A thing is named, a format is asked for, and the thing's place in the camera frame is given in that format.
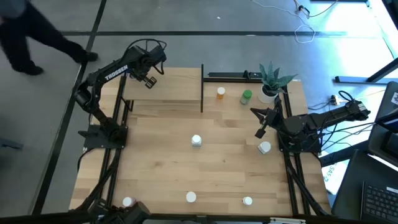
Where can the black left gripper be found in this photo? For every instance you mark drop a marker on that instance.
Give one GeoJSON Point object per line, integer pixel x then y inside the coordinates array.
{"type": "Point", "coordinates": [141, 71]}

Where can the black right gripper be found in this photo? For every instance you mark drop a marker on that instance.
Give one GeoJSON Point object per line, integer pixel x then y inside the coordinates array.
{"type": "Point", "coordinates": [273, 117]}

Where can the white medicine bottle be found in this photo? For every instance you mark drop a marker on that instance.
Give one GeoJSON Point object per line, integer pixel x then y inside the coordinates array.
{"type": "Point", "coordinates": [264, 147]}
{"type": "Point", "coordinates": [196, 140]}

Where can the green-capped medicine bottle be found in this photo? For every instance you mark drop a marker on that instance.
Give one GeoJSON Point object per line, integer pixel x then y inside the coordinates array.
{"type": "Point", "coordinates": [247, 94]}

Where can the orange bottle white cap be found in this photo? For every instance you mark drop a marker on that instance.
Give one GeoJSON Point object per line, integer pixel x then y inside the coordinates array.
{"type": "Point", "coordinates": [191, 196]}
{"type": "Point", "coordinates": [220, 91]}

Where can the small white-capped bottle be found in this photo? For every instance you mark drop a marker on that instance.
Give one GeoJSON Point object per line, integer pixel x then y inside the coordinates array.
{"type": "Point", "coordinates": [247, 200]}

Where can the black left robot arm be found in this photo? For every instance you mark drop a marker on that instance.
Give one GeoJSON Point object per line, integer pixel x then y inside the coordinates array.
{"type": "Point", "coordinates": [102, 77]}

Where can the black background robot arm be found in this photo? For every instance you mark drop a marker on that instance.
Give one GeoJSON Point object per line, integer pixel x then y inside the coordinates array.
{"type": "Point", "coordinates": [130, 214]}

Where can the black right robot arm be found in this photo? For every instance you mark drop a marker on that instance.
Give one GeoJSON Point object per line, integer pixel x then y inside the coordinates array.
{"type": "Point", "coordinates": [311, 121]}

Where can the wooden shelf board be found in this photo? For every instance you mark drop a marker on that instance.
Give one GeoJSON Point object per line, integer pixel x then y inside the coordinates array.
{"type": "Point", "coordinates": [174, 87]}

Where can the white plant pot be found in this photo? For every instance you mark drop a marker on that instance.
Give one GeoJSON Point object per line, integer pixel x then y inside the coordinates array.
{"type": "Point", "coordinates": [265, 98]}

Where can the green succulent plant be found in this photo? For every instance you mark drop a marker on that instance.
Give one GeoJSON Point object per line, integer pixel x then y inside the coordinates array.
{"type": "Point", "coordinates": [272, 81]}

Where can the white power adapter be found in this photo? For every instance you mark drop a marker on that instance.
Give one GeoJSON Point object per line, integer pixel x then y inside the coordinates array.
{"type": "Point", "coordinates": [335, 99]}

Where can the black table leg bar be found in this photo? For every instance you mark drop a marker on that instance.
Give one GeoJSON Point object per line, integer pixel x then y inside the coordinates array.
{"type": "Point", "coordinates": [342, 154]}

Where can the white printed paper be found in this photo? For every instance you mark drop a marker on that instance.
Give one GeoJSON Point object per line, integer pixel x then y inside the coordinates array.
{"type": "Point", "coordinates": [334, 180]}

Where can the black floor stand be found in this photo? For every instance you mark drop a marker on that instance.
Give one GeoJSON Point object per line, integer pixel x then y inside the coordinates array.
{"type": "Point", "coordinates": [357, 80]}

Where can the dark grey laptop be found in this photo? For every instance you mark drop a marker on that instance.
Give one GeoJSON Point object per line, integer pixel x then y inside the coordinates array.
{"type": "Point", "coordinates": [382, 137]}

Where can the person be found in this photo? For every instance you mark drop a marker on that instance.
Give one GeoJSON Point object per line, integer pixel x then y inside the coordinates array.
{"type": "Point", "coordinates": [18, 46]}

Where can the black laptop with keyboard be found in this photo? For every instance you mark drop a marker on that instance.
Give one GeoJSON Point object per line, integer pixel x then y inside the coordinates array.
{"type": "Point", "coordinates": [379, 202]}

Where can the black frame rail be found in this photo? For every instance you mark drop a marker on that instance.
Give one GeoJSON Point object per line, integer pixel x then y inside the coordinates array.
{"type": "Point", "coordinates": [293, 205]}
{"type": "Point", "coordinates": [119, 90]}
{"type": "Point", "coordinates": [305, 199]}
{"type": "Point", "coordinates": [112, 186]}

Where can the black metal shelf frame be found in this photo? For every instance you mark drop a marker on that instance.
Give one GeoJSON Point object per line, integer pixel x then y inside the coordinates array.
{"type": "Point", "coordinates": [202, 93]}

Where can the short black bracket rail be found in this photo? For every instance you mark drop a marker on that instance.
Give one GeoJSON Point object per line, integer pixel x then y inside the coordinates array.
{"type": "Point", "coordinates": [230, 80]}

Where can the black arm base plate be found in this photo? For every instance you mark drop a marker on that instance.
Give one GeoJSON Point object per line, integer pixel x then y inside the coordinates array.
{"type": "Point", "coordinates": [90, 143]}
{"type": "Point", "coordinates": [315, 149]}

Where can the silver aluminium bracket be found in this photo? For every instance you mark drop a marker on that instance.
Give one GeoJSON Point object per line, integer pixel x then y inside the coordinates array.
{"type": "Point", "coordinates": [287, 220]}

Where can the black diagonal frame brace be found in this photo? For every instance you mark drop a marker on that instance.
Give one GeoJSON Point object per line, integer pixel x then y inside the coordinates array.
{"type": "Point", "coordinates": [320, 205]}
{"type": "Point", "coordinates": [90, 193]}

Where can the long black frame crossbar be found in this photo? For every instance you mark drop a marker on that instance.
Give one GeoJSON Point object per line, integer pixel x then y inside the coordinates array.
{"type": "Point", "coordinates": [168, 220]}

